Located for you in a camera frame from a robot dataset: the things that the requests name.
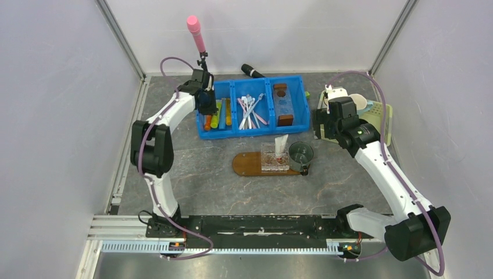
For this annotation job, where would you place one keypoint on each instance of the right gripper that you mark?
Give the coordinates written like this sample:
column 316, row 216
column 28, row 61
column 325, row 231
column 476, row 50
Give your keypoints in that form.
column 320, row 116

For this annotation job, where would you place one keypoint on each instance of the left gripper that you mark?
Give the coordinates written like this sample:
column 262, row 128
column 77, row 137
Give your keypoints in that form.
column 213, row 109

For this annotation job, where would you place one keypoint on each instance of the green toothpaste tube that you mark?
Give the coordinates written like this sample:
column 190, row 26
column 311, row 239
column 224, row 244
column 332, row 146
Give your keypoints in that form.
column 215, row 118

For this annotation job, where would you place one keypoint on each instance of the white toothpaste tube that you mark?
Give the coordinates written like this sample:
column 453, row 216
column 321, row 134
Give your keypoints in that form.
column 279, row 144

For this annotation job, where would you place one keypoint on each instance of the light blue toothbrush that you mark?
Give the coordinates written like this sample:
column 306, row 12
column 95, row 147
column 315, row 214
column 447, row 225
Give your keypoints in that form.
column 252, row 107

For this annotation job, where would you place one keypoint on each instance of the clear acrylic toothbrush holder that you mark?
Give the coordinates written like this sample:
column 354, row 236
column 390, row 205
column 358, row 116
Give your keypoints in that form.
column 271, row 162

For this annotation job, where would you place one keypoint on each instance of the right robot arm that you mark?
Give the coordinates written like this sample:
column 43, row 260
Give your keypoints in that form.
column 416, row 226

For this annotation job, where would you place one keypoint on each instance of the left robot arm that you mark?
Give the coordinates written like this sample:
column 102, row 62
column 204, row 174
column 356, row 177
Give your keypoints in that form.
column 152, row 151

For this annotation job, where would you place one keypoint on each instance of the orange toothpaste tube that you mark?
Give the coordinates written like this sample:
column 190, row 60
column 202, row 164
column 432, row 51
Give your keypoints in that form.
column 208, row 122

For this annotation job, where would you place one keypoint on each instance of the white toothbrush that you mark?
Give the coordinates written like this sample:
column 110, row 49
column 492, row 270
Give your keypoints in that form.
column 247, row 121

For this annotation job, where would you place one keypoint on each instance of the oval wooden tray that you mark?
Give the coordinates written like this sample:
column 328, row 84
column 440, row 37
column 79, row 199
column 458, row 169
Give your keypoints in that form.
column 248, row 164

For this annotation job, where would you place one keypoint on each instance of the acrylic holder with wood ends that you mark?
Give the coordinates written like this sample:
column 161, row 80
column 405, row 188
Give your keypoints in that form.
column 283, row 105

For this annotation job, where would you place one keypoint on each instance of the dark green enamel mug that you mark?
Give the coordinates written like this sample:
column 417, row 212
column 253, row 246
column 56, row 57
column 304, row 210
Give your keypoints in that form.
column 300, row 155

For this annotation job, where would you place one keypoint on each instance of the light blue mug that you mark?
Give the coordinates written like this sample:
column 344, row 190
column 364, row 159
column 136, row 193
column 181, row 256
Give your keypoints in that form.
column 362, row 104

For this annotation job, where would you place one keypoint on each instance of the black microphone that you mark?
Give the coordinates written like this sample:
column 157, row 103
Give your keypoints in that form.
column 251, row 72

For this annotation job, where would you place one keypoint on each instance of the blue three-compartment bin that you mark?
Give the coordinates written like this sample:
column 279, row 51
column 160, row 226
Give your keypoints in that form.
column 260, row 106

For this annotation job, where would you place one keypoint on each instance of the light green plastic basket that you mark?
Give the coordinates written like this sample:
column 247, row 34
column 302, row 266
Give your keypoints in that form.
column 374, row 116

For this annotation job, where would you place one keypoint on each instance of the pink microphone on stand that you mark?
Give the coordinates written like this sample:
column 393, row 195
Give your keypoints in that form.
column 194, row 27

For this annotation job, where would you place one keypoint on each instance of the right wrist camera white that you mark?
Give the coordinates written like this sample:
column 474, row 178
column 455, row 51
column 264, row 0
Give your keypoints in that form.
column 334, row 92

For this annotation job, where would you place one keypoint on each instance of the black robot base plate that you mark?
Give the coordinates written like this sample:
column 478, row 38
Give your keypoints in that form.
column 254, row 231

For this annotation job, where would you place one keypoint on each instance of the white cable duct strip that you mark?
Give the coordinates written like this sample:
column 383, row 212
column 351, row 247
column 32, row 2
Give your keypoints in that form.
column 168, row 248

